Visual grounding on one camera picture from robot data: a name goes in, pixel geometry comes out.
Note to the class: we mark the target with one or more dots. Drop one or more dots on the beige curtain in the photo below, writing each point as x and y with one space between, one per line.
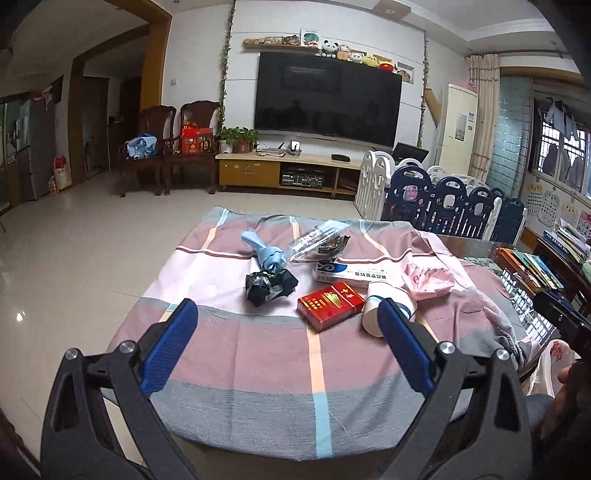
484 115

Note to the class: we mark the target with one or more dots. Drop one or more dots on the ivy garland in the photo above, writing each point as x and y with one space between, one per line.
424 92
225 69

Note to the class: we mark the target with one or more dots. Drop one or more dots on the wooden wall slat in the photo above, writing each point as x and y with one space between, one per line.
433 105

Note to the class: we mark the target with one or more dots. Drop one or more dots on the clear plastic wrapper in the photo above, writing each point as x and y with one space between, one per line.
314 242

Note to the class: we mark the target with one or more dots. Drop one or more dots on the red cigarette box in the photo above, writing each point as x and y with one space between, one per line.
330 304

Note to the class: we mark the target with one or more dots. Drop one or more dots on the red gift box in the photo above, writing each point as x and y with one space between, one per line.
196 138

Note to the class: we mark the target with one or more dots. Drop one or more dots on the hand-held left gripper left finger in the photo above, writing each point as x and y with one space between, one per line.
168 350

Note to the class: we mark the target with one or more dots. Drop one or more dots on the blue cloth bundle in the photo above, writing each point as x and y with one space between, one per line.
142 146

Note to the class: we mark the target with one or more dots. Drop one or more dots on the blue face mask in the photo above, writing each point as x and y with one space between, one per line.
270 256

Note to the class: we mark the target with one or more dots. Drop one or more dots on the barred window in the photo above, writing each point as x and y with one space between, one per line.
563 147

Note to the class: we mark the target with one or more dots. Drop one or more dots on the white plastic bag red print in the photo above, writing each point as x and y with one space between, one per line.
551 364

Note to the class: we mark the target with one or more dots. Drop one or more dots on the small framed picture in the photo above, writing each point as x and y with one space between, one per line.
404 72

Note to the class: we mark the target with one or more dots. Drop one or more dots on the black plastic bag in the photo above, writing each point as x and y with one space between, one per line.
270 286

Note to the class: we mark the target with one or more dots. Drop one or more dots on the red white floor bag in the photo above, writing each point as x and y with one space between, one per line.
62 174

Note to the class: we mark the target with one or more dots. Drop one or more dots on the person's right hand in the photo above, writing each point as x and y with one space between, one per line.
564 374

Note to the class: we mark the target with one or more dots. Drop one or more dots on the black set-top box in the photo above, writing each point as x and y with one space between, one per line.
340 157

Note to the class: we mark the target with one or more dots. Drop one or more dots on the pile of books and papers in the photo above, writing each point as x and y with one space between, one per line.
570 240

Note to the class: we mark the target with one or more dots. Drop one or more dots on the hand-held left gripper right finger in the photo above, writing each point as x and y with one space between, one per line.
406 346

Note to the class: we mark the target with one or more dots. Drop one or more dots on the yellow plush toy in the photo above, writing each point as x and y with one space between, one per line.
371 61

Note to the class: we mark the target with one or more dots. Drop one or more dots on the white standing air conditioner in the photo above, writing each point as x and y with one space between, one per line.
457 127

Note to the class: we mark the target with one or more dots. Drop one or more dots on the beige plush toy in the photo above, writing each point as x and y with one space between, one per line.
343 53

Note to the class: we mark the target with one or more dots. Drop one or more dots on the wooden television cabinet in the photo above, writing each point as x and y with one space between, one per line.
244 173

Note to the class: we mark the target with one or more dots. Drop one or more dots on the wall chart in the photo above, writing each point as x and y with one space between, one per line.
534 198
550 206

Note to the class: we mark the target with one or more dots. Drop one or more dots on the cartoon picture card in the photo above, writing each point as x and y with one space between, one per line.
310 37

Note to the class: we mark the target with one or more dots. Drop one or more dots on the panda plush toy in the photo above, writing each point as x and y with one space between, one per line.
330 48

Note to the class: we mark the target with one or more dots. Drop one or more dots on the white blue medicine box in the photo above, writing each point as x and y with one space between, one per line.
351 272

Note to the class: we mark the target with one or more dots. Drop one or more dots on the white paper cup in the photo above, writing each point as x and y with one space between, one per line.
392 295

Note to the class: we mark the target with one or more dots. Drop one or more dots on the red plush toy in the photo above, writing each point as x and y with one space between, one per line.
387 66

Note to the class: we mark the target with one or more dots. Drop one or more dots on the audio amplifier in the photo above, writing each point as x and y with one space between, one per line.
301 177

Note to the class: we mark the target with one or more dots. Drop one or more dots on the potted green plant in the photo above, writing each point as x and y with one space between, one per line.
238 138

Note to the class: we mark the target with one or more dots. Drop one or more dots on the pink grey checked cloth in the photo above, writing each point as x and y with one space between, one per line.
258 360

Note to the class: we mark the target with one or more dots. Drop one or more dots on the grey refrigerator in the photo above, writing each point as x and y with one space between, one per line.
37 147

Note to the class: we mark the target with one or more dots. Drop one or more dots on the person's leg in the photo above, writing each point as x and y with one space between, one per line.
538 410

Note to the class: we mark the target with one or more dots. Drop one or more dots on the small lit-screen device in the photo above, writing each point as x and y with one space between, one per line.
296 147

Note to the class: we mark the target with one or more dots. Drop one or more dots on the large black television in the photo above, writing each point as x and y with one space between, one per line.
328 97

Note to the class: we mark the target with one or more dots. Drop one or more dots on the pale green cushion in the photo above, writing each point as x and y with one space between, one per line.
586 271

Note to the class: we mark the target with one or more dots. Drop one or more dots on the pink plastic wrapper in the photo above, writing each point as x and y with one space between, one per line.
429 281

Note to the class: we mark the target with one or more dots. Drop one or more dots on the row of colourful books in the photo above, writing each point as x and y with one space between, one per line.
531 272

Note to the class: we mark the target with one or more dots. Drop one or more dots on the white plush toy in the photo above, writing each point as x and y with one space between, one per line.
356 56

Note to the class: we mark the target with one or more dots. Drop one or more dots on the black monitor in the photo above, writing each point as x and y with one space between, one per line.
410 153

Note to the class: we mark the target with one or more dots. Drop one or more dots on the wooden side table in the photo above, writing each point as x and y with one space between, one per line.
561 267

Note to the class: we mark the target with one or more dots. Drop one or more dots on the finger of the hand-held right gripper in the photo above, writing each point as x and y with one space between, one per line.
556 309

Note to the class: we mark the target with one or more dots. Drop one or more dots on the dark wooden armchair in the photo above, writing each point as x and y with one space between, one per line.
157 120
198 113

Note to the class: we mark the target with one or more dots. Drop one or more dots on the row of navy playpen panels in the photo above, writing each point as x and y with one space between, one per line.
452 203

